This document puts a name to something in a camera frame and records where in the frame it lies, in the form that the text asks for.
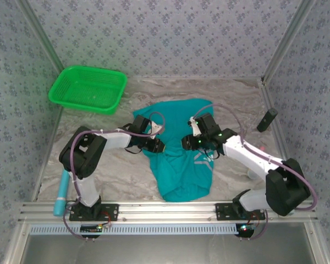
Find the teal t-shirt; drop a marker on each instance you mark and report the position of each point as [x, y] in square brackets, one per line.
[181, 176]

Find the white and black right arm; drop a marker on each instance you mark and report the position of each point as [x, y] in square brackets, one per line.
[287, 187]

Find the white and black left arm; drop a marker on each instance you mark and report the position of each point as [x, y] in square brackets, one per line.
[82, 154]

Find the black cylindrical device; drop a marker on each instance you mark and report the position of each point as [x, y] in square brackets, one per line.
[266, 120]

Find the green plastic basket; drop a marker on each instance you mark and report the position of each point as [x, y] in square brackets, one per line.
[85, 88]

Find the grey metal shelf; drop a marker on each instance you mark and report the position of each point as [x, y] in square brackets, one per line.
[165, 250]

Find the light blue tube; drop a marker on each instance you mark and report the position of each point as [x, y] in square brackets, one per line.
[61, 189]

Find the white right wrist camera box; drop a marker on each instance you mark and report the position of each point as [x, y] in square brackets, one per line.
[193, 127]

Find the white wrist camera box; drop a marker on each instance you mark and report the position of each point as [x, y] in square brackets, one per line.
[193, 127]
[157, 128]

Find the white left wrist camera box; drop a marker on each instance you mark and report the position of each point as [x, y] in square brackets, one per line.
[157, 128]

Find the aluminium mounting rail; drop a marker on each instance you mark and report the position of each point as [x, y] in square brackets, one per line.
[187, 211]

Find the aluminium table side rail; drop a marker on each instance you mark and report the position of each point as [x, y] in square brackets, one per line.
[278, 129]
[54, 132]

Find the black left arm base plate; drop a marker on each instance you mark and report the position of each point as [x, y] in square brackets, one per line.
[112, 211]

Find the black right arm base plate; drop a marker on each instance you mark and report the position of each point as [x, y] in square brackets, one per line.
[222, 213]

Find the aluminium frame post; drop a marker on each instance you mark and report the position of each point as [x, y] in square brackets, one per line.
[292, 30]
[38, 30]

